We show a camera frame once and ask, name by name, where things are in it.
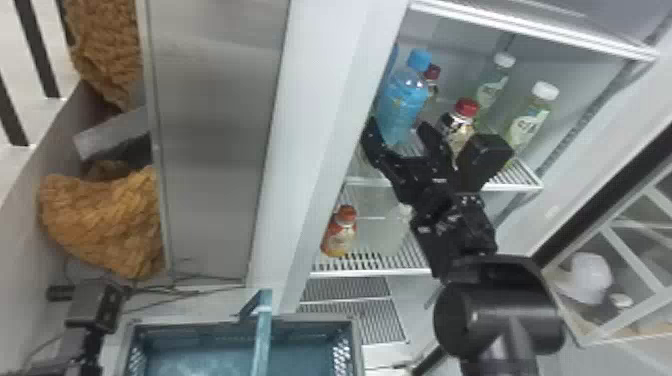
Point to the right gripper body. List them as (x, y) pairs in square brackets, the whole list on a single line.
[(428, 186)]

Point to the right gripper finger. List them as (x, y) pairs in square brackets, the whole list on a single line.
[(379, 149), (436, 149)]

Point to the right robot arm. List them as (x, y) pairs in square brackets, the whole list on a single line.
[(498, 315)]

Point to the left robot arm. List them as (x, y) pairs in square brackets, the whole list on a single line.
[(94, 310)]

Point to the brown bottle with red cap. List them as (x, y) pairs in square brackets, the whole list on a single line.
[(462, 131)]

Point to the blue bottle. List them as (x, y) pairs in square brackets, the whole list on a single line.
[(401, 100)]

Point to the clear bottle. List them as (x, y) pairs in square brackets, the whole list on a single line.
[(386, 233)]

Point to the dark bottle with red cap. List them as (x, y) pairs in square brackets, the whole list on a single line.
[(433, 78)]

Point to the white fridge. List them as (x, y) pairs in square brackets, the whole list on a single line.
[(310, 131)]

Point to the white bottle with white cap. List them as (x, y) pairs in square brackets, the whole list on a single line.
[(491, 89), (527, 123)]

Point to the orange bottle with red cap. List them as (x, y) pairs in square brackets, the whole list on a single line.
[(339, 236)]

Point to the fridge door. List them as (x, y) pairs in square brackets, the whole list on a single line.
[(604, 202)]

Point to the blue basket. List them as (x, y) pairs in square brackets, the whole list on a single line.
[(294, 336)]

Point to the grey box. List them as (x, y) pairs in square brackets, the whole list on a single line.
[(113, 136)]

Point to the orange towel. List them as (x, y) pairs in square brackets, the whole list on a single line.
[(102, 220), (107, 47)]

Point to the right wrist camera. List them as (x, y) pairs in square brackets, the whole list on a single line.
[(485, 160)]

